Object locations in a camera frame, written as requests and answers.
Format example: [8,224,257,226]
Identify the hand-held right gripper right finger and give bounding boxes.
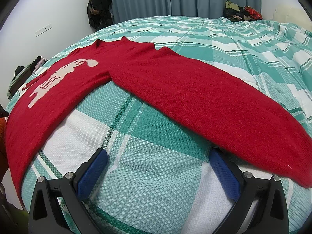
[209,148,289,234]

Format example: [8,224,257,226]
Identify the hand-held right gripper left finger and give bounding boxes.
[29,148,108,234]

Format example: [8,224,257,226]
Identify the red knitted sweater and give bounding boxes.
[5,36,312,200]

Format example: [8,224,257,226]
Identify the pile of dark clothes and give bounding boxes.
[7,56,49,100]

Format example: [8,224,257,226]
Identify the heap of mixed clothes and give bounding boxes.
[223,0,263,22]

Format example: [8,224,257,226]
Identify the hanging dark clothes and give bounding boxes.
[87,0,115,32]

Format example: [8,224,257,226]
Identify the teal plaid bed sheet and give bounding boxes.
[5,15,312,234]

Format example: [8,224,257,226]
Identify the cream headboard cushion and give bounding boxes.
[272,5,310,27]

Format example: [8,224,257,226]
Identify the white wall switch panel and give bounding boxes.
[35,23,52,37]

